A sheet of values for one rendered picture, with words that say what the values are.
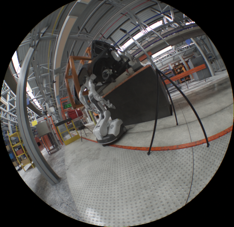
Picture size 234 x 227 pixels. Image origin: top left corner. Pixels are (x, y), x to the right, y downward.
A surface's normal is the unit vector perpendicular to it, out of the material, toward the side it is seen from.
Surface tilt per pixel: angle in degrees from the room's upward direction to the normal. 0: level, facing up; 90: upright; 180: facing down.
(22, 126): 90
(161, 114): 90
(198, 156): 0
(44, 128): 90
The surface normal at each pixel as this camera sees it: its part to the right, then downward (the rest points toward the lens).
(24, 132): 0.65, -0.27
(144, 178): -0.40, -0.91
